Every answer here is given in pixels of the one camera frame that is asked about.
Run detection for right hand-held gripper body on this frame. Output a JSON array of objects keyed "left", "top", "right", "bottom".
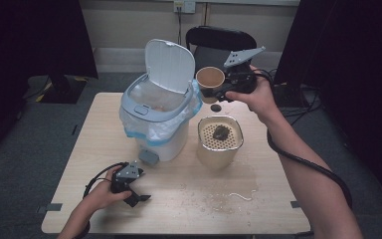
[{"left": 223, "top": 45, "right": 267, "bottom": 96}]

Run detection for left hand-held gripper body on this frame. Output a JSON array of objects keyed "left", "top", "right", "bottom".
[{"left": 110, "top": 160, "right": 144, "bottom": 195}]

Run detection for brown paper cup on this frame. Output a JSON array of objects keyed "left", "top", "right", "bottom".
[{"left": 195, "top": 66, "right": 227, "bottom": 105}]

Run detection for wet dark tea leaves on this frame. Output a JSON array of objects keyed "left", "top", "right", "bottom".
[{"left": 212, "top": 124, "right": 231, "bottom": 141}]

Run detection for beige strainer bucket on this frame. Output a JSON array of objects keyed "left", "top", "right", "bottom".
[{"left": 196, "top": 115, "right": 245, "bottom": 170}]

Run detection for white lidded trash can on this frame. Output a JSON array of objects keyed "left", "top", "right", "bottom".
[{"left": 118, "top": 38, "right": 204, "bottom": 166}]

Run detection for person's right hand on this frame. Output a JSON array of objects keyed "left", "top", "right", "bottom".
[{"left": 225, "top": 64, "right": 281, "bottom": 126}]

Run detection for person's left hand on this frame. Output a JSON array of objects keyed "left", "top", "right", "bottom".
[{"left": 83, "top": 164, "right": 133, "bottom": 214}]

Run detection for black folding chair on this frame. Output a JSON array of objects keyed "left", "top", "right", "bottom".
[{"left": 184, "top": 25, "right": 258, "bottom": 81}]

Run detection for white and blue trash bag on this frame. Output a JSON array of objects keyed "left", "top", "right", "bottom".
[{"left": 118, "top": 78, "right": 204, "bottom": 147}]

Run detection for spilled water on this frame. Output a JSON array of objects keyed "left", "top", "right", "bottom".
[{"left": 178, "top": 161, "right": 261, "bottom": 215}]

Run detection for dark curtain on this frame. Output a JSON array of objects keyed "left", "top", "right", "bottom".
[
  {"left": 273, "top": 0, "right": 382, "bottom": 213},
  {"left": 0, "top": 0, "right": 99, "bottom": 167}
]

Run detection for left hand-held gripper cable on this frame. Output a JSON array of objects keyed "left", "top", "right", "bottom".
[{"left": 83, "top": 161, "right": 129, "bottom": 199}]

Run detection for hand-held gripper cable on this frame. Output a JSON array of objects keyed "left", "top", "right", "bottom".
[
  {"left": 83, "top": 161, "right": 129, "bottom": 199},
  {"left": 253, "top": 68, "right": 353, "bottom": 211}
]

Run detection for black floor cables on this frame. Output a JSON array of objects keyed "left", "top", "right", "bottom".
[{"left": 265, "top": 68, "right": 323, "bottom": 139}]

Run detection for black wall power cable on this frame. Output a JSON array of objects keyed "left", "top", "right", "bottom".
[{"left": 177, "top": 6, "right": 183, "bottom": 44}]

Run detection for white wall socket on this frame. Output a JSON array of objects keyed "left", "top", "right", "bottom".
[{"left": 173, "top": 0, "right": 197, "bottom": 15}]

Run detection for right hand-held gripper cable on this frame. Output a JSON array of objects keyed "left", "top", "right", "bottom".
[{"left": 253, "top": 68, "right": 353, "bottom": 211}]

